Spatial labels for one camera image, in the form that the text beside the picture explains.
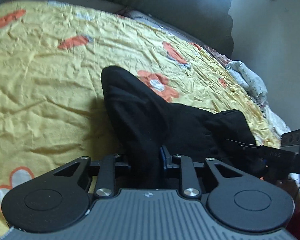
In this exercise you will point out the dark grey headboard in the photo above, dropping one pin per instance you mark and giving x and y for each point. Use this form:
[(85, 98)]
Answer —
[(180, 7)]

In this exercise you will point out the white red printed cloth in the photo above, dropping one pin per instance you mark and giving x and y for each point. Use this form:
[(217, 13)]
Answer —
[(275, 120)]

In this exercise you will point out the yellow carrot-print blanket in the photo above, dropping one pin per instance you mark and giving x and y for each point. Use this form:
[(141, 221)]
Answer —
[(45, 75)]

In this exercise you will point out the white folded quilt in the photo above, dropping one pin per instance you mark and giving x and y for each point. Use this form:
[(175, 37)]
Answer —
[(250, 80)]

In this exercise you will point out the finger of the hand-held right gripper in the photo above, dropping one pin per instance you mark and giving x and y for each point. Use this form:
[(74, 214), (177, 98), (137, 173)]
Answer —
[(242, 145)]

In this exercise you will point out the pink floral cloth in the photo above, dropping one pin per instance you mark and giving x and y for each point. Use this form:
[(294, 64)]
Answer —
[(216, 55)]

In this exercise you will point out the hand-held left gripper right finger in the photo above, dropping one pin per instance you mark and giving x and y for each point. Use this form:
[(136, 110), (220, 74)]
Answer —
[(162, 159)]

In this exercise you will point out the black pants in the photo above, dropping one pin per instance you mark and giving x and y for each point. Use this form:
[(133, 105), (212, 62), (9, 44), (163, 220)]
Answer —
[(150, 120)]

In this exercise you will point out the person's right hand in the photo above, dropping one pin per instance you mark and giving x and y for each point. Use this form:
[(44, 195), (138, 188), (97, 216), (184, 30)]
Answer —
[(290, 188)]

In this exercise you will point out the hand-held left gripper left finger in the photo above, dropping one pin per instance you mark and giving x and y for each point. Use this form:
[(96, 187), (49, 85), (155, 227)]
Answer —
[(122, 161)]

